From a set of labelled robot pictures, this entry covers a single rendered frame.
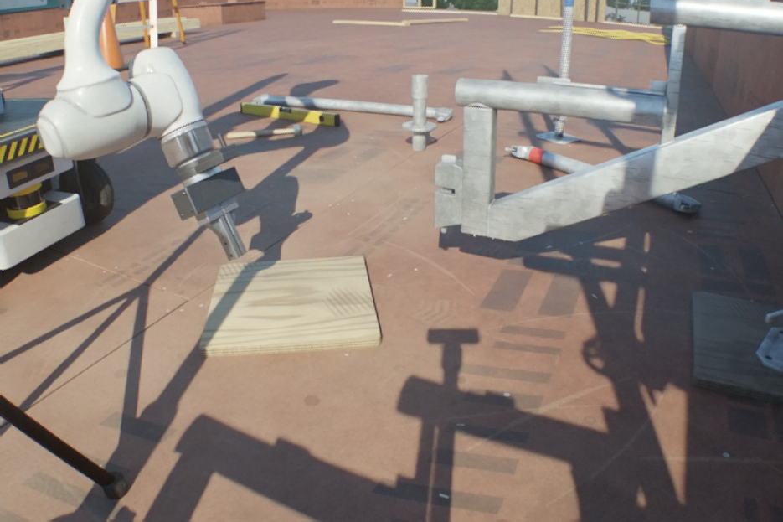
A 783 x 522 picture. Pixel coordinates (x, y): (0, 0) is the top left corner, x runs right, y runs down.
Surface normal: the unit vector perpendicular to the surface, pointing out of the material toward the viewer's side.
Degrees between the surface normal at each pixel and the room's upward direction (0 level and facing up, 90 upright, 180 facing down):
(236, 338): 0
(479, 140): 90
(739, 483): 0
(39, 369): 0
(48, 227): 90
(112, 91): 78
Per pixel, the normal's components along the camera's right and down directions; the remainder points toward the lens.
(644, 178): -0.44, 0.37
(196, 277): 0.00, -0.91
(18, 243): 0.95, 0.12
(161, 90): 0.67, -0.22
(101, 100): 0.76, 0.06
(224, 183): 0.81, -0.22
